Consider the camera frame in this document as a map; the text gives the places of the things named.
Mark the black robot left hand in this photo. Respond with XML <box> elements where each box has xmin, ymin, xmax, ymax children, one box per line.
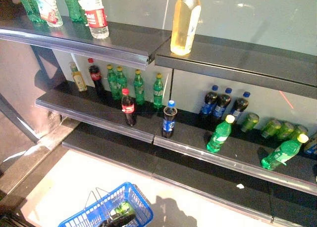
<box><xmin>98</xmin><ymin>213</ymin><xmax>136</xmax><ymax>227</ymax></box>

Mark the blue plastic shopping basket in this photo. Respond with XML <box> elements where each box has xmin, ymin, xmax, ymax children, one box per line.
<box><xmin>58</xmin><ymin>182</ymin><xmax>154</xmax><ymax>227</ymax></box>

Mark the Pepsi cola bottle blue cap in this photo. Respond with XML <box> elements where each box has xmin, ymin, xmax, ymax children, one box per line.
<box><xmin>200</xmin><ymin>85</ymin><xmax>219</xmax><ymax>119</ymax></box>
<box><xmin>212</xmin><ymin>88</ymin><xmax>232</xmax><ymax>120</ymax></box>
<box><xmin>161</xmin><ymin>100</ymin><xmax>178</xmax><ymax>138</ymax></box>
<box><xmin>230</xmin><ymin>91</ymin><xmax>251</xmax><ymax>124</ymax></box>

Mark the green soda can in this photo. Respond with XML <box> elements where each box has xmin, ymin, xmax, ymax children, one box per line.
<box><xmin>112</xmin><ymin>201</ymin><xmax>136</xmax><ymax>218</ymax></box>
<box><xmin>276</xmin><ymin>122</ymin><xmax>295</xmax><ymax>141</ymax></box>
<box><xmin>261</xmin><ymin>119</ymin><xmax>282</xmax><ymax>138</ymax></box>
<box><xmin>289</xmin><ymin>125</ymin><xmax>309</xmax><ymax>140</ymax></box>
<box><xmin>240</xmin><ymin>112</ymin><xmax>260</xmax><ymax>133</ymax></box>

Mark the wide black base shelf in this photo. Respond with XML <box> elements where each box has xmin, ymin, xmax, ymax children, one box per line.
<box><xmin>61</xmin><ymin>123</ymin><xmax>317</xmax><ymax>227</ymax></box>

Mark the dark stone floor step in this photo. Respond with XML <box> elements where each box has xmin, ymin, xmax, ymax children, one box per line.
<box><xmin>0</xmin><ymin>118</ymin><xmax>80</xmax><ymax>208</ymax></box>

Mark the Coca-Cola bottle red cap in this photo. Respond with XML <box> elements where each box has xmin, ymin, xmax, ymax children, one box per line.
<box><xmin>121</xmin><ymin>88</ymin><xmax>137</xmax><ymax>127</ymax></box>
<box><xmin>88</xmin><ymin>58</ymin><xmax>106</xmax><ymax>98</ymax></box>

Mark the green Sprite soda bottle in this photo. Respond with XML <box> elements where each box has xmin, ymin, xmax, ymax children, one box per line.
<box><xmin>207</xmin><ymin>114</ymin><xmax>235</xmax><ymax>153</ymax></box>
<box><xmin>115</xmin><ymin>66</ymin><xmax>128</xmax><ymax>91</ymax></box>
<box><xmin>133</xmin><ymin>69</ymin><xmax>146</xmax><ymax>106</ymax></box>
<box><xmin>261</xmin><ymin>133</ymin><xmax>310</xmax><ymax>171</ymax></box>
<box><xmin>61</xmin><ymin>0</ymin><xmax>88</xmax><ymax>24</ymax></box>
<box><xmin>16</xmin><ymin>0</ymin><xmax>45</xmax><ymax>24</ymax></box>
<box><xmin>106</xmin><ymin>64</ymin><xmax>121</xmax><ymax>101</ymax></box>
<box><xmin>153</xmin><ymin>73</ymin><xmax>164</xmax><ymax>109</ymax></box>

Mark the small yellow tea bottle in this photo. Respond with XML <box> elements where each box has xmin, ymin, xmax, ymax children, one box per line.
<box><xmin>69</xmin><ymin>61</ymin><xmax>88</xmax><ymax>92</ymax></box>

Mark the black shelf board plain edge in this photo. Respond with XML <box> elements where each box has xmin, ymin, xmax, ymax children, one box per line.
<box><xmin>155</xmin><ymin>34</ymin><xmax>317</xmax><ymax>100</ymax></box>

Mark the clear water bottle red label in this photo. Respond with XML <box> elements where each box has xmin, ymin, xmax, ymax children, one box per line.
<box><xmin>78</xmin><ymin>0</ymin><xmax>109</xmax><ymax>39</ymax></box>
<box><xmin>33</xmin><ymin>0</ymin><xmax>64</xmax><ymax>28</ymax></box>

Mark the large yellow tea bottle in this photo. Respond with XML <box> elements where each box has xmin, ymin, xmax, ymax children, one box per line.
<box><xmin>170</xmin><ymin>0</ymin><xmax>202</xmax><ymax>56</ymax></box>

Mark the blue box yellow print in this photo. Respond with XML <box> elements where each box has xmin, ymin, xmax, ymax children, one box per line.
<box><xmin>304</xmin><ymin>133</ymin><xmax>317</xmax><ymax>155</ymax></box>

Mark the black shelf board clear rail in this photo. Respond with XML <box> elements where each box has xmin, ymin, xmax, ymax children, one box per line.
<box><xmin>153</xmin><ymin>108</ymin><xmax>317</xmax><ymax>197</ymax></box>
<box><xmin>0</xmin><ymin>13</ymin><xmax>172</xmax><ymax>71</ymax></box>
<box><xmin>35</xmin><ymin>80</ymin><xmax>174</xmax><ymax>144</ymax></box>

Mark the shiny metal frame bar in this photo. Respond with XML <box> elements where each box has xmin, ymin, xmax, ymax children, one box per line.
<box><xmin>0</xmin><ymin>92</ymin><xmax>42</xmax><ymax>144</ymax></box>

